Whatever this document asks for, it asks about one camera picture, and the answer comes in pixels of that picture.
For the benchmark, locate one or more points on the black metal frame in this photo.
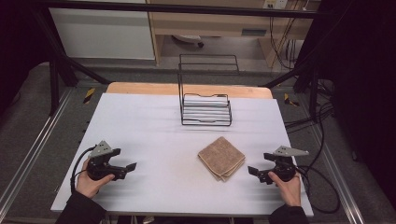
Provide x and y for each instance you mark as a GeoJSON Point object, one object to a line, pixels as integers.
{"type": "Point", "coordinates": [57, 74]}

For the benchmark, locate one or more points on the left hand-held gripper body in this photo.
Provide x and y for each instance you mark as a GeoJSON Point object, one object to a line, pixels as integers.
{"type": "Point", "coordinates": [100, 161]}

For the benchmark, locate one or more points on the black curtain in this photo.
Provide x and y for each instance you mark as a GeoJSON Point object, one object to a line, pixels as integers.
{"type": "Point", "coordinates": [18, 46]}
{"type": "Point", "coordinates": [364, 93]}

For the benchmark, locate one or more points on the person's left hand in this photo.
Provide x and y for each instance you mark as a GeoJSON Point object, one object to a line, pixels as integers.
{"type": "Point", "coordinates": [88, 185]}

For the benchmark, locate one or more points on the white table cover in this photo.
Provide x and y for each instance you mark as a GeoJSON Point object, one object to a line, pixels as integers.
{"type": "Point", "coordinates": [149, 133]}

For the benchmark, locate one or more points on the office chair base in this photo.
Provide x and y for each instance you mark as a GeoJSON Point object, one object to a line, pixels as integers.
{"type": "Point", "coordinates": [188, 39]}

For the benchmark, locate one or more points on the person's right hand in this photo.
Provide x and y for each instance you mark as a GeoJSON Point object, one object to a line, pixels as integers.
{"type": "Point", "coordinates": [288, 189]}

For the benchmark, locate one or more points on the wooden table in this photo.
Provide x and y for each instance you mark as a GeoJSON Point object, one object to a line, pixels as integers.
{"type": "Point", "coordinates": [155, 88]}

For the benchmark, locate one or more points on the white wall socket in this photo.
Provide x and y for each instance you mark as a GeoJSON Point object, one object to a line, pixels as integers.
{"type": "Point", "coordinates": [275, 3]}

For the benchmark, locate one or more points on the light wooden desk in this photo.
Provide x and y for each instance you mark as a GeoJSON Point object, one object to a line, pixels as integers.
{"type": "Point", "coordinates": [218, 21]}

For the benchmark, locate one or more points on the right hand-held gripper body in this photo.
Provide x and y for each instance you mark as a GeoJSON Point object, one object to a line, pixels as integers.
{"type": "Point", "coordinates": [285, 163]}

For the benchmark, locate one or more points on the yellow black floor tape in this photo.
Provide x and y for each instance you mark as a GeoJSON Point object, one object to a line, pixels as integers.
{"type": "Point", "coordinates": [290, 100]}
{"type": "Point", "coordinates": [89, 95]}

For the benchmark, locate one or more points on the folded brown towel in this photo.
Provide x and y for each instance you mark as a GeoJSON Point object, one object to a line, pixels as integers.
{"type": "Point", "coordinates": [221, 158]}

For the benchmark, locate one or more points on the aluminium floor rail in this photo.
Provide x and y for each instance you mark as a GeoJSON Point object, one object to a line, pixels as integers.
{"type": "Point", "coordinates": [34, 146]}
{"type": "Point", "coordinates": [339, 174]}

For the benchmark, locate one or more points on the white cabinet panel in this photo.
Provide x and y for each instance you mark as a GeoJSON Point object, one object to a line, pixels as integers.
{"type": "Point", "coordinates": [99, 34]}

